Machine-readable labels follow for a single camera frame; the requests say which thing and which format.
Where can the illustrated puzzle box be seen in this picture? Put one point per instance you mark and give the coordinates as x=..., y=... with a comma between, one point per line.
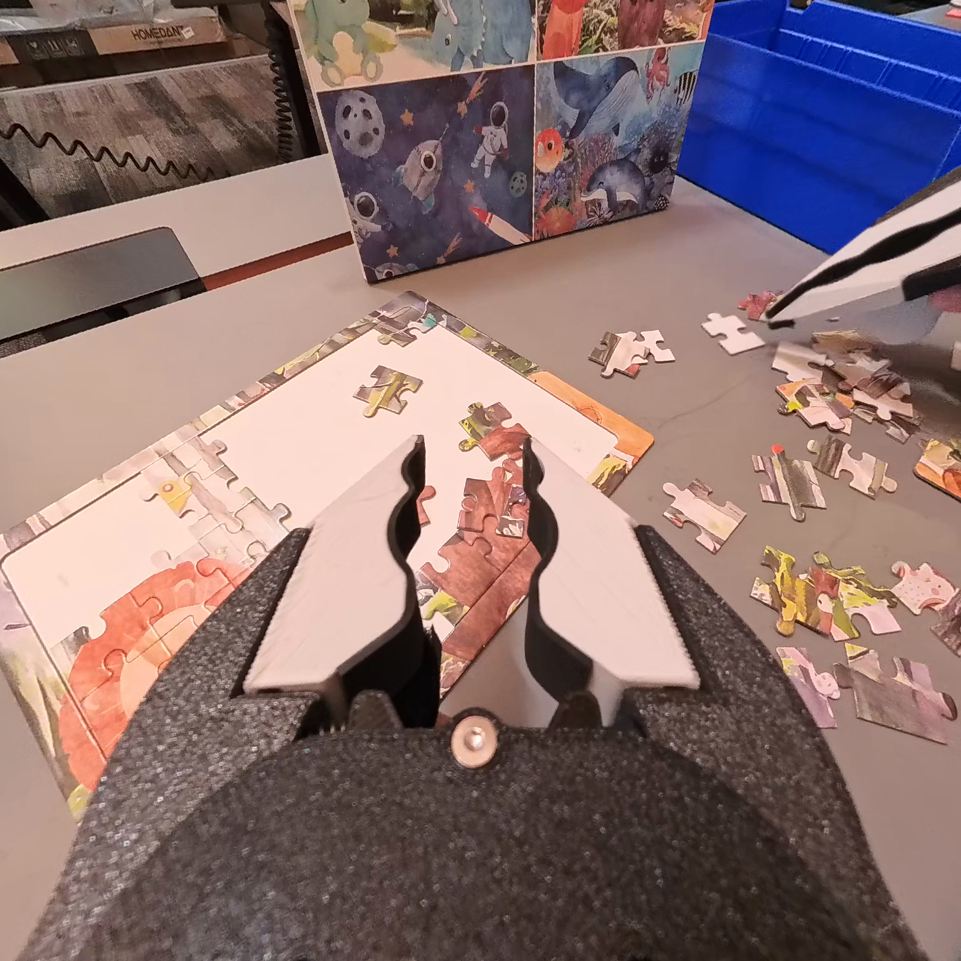
x=449, y=150

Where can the brown and green puzzle piece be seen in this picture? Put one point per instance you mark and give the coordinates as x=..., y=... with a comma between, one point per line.
x=495, y=432

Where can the grey desk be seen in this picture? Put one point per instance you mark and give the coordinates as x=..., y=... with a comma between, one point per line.
x=675, y=420

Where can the flat cardboard box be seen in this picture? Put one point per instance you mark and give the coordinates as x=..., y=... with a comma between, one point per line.
x=150, y=38

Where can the assembled grey branch pieces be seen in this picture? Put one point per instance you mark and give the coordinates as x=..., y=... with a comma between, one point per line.
x=168, y=487

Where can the reddish brown puzzle piece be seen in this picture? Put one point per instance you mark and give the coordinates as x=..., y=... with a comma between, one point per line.
x=426, y=507

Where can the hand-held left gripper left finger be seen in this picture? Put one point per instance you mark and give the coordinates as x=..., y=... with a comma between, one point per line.
x=336, y=600

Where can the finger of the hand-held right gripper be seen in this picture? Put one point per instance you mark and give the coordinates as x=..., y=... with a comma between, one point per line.
x=915, y=226
x=840, y=293

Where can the black flat panel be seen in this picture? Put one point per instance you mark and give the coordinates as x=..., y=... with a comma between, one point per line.
x=90, y=278

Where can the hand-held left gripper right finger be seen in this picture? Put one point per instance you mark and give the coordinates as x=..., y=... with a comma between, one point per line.
x=611, y=600

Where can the green and grey puzzle piece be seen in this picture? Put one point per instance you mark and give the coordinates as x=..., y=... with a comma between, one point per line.
x=385, y=391

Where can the pale grey-green puzzle piece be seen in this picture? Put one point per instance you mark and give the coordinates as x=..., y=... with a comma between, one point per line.
x=217, y=499

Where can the brown trunk puzzle piece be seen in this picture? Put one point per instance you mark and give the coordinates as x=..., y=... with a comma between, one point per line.
x=487, y=502

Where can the assembled lion puzzle pieces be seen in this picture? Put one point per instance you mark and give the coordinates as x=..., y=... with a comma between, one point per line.
x=150, y=652

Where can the pile of puzzle pieces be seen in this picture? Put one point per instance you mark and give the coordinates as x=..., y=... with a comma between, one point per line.
x=840, y=397

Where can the red-tipped grey striped puzzle piece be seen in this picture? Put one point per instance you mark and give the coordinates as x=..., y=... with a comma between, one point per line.
x=787, y=481

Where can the blue plastic bin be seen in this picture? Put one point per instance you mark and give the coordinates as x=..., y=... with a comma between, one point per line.
x=810, y=134

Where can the lion puzzle tray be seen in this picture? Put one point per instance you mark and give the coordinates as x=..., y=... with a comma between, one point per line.
x=299, y=420

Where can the white and green puzzle piece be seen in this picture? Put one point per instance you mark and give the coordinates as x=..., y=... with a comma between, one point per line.
x=261, y=518

